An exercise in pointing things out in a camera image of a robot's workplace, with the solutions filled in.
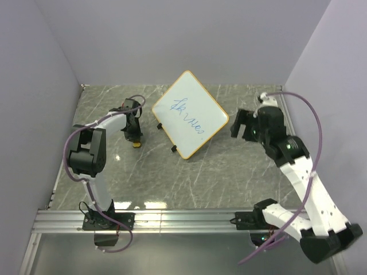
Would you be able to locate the yellow whiteboard eraser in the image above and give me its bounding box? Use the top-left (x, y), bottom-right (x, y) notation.
top-left (132, 142), bottom-right (142, 148)

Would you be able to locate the yellow-framed whiteboard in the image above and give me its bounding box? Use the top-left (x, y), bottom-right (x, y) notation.
top-left (151, 70), bottom-right (229, 159)

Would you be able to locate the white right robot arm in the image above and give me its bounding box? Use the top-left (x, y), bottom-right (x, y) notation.
top-left (231, 106), bottom-right (363, 264)

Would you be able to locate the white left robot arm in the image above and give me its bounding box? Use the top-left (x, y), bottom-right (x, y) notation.
top-left (63, 108), bottom-right (142, 230)

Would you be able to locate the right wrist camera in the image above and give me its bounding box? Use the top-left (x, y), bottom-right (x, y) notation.
top-left (257, 92), bottom-right (278, 108)

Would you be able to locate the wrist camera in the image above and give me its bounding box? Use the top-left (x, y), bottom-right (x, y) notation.
top-left (120, 99), bottom-right (140, 115)
top-left (257, 92), bottom-right (278, 108)

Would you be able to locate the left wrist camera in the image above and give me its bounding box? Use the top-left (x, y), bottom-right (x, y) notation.
top-left (120, 99), bottom-right (140, 115)

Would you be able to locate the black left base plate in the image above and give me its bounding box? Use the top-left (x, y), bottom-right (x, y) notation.
top-left (82, 212), bottom-right (135, 231)

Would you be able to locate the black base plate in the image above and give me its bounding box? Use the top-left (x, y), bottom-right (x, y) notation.
top-left (229, 211), bottom-right (270, 230)
top-left (82, 212), bottom-right (135, 231)

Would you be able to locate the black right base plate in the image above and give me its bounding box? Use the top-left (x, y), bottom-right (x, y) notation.
top-left (229, 211), bottom-right (270, 230)

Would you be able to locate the aluminium mounting rail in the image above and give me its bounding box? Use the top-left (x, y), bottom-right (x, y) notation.
top-left (31, 209), bottom-right (251, 234)

